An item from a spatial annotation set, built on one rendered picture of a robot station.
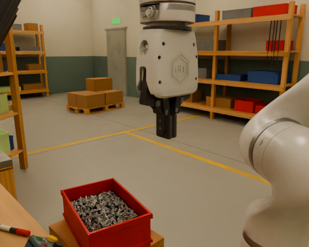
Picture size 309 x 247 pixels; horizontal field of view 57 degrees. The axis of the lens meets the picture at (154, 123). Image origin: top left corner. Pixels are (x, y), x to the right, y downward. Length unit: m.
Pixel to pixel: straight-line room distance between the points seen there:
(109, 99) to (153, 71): 6.72
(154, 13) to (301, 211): 0.38
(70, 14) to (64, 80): 2.25
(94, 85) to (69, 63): 3.53
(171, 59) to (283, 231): 0.36
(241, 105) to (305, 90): 5.30
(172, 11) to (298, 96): 0.29
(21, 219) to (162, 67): 0.77
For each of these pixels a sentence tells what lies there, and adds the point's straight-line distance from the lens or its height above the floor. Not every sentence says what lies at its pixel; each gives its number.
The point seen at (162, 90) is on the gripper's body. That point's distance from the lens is 0.42.
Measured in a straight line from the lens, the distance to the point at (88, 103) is 6.72.
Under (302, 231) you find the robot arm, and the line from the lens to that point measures 0.59.
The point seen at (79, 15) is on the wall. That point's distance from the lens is 11.00.
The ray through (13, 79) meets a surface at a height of 1.11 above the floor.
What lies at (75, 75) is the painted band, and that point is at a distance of 10.83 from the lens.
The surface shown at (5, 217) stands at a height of 0.90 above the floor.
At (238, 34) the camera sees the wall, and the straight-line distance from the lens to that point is 6.56.
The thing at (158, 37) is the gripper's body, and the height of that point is 1.44.
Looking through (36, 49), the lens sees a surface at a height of 1.48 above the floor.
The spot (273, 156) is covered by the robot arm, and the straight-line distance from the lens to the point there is 0.51.
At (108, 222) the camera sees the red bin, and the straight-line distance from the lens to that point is 0.99.
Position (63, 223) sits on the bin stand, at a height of 0.80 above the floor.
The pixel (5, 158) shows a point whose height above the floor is 1.13.
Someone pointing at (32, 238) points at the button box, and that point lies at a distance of 0.85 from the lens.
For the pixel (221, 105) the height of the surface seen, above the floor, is 0.32.
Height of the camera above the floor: 1.42
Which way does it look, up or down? 14 degrees down
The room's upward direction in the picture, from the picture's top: straight up
